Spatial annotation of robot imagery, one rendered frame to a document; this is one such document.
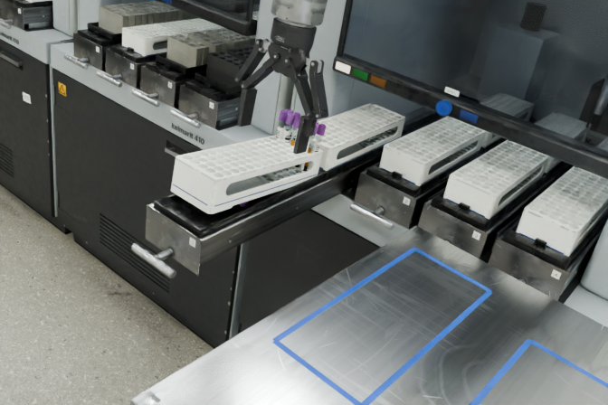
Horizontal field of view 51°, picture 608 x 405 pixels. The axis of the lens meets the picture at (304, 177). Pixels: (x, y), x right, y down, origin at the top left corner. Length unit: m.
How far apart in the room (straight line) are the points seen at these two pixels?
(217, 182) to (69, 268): 1.35
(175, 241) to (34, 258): 1.34
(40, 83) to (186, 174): 1.20
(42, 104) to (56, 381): 0.87
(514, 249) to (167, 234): 0.61
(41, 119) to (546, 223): 1.62
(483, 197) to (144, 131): 0.96
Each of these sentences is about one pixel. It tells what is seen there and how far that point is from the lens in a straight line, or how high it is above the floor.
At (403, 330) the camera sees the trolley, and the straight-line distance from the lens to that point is 0.89.
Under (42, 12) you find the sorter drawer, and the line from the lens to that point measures 2.23.
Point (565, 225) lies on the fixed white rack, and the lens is 1.20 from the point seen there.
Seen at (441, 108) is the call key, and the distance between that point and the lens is 1.24.
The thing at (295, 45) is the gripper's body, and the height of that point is 1.08.
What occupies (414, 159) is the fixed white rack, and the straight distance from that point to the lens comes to 1.27.
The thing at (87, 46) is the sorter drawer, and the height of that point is 0.79.
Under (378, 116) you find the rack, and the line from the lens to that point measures 1.45.
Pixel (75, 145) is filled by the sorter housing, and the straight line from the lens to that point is 2.10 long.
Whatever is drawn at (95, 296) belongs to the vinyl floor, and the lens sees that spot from 2.18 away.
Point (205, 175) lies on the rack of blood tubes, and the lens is 1.02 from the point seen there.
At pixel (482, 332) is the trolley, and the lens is 0.94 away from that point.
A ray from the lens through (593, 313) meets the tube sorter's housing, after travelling 1.24.
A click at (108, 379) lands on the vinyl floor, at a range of 1.91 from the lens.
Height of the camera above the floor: 1.38
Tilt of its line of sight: 27 degrees down
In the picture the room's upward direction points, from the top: 10 degrees clockwise
